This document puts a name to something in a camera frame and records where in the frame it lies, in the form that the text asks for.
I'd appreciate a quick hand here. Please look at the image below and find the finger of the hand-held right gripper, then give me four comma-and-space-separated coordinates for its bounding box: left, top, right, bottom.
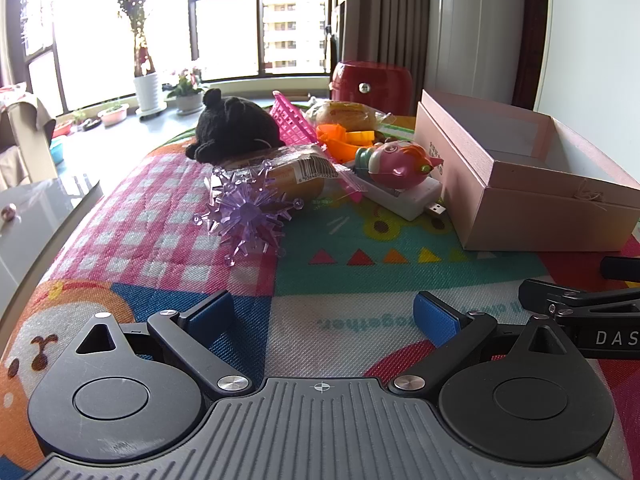
601, 256, 640, 282
519, 279, 640, 319

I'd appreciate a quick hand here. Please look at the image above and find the orange plastic toy cup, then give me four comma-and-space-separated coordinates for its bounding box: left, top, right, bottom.
316, 124, 373, 164

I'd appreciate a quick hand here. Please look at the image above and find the purple spiky crystal ball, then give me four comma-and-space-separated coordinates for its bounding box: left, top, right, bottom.
192, 160, 305, 267

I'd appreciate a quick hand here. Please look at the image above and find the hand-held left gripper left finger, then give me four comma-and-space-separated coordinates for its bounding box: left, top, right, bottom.
70, 290, 255, 395

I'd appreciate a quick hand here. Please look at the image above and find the long bread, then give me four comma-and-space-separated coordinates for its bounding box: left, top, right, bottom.
215, 144, 370, 206

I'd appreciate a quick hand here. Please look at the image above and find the pinkish cardboard box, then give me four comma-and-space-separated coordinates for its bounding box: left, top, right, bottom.
414, 89, 640, 252

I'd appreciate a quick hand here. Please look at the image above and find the glass table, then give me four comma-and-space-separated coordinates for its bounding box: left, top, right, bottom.
0, 175, 104, 322

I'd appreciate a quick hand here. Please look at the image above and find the black plush toy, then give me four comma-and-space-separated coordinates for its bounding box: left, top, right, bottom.
185, 88, 286, 163

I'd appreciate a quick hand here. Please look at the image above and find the round bun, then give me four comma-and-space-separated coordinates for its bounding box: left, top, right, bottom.
304, 100, 396, 136

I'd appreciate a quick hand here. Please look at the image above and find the white standing air conditioner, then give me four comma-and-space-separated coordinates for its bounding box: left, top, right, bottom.
425, 0, 553, 112

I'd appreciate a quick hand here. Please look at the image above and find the pink orange fish toy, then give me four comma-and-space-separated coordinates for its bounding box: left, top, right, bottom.
354, 141, 445, 191

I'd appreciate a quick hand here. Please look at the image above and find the pink plastic basket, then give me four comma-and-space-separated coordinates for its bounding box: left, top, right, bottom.
270, 91, 321, 147

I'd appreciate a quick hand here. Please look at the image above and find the beige chair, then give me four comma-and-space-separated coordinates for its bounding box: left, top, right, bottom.
0, 85, 58, 189

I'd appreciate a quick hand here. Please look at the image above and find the flowering potted plant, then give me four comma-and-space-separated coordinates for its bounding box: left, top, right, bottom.
166, 62, 209, 114

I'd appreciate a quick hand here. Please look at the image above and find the white usb charger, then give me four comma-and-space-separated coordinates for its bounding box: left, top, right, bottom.
345, 160, 447, 222

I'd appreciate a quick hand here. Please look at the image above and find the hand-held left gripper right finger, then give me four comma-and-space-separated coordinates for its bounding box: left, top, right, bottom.
387, 291, 573, 395

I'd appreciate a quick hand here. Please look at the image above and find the large window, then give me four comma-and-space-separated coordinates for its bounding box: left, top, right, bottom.
20, 0, 342, 117

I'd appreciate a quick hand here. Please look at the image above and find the low pink planter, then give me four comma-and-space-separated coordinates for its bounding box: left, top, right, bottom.
51, 110, 101, 137

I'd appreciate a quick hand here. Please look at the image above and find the tall potted plant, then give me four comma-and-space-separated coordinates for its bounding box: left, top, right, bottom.
97, 0, 168, 121

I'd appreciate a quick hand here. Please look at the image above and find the yellow green packet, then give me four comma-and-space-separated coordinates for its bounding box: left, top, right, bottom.
374, 112, 417, 143

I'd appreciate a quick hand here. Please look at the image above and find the colourful play mat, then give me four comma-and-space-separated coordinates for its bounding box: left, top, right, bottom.
0, 115, 640, 480

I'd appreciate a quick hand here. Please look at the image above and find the grey curtain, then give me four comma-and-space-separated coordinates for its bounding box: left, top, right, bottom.
340, 0, 442, 107

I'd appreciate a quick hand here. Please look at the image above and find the small white planter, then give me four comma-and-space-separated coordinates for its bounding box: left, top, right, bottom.
97, 100, 130, 127

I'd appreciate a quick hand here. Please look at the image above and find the red stool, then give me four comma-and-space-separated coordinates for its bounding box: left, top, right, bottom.
330, 60, 413, 117

